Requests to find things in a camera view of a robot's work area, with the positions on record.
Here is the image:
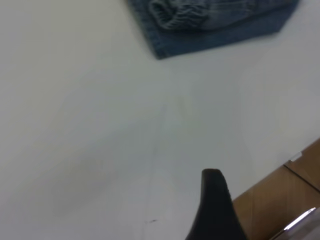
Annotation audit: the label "silver metal frame bar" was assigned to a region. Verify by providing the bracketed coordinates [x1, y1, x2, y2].
[271, 206, 320, 240]

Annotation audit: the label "blue denim pants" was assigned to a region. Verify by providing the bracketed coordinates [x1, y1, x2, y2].
[126, 0, 301, 61]

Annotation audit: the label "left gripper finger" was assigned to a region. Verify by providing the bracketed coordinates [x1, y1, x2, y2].
[184, 168, 249, 240]

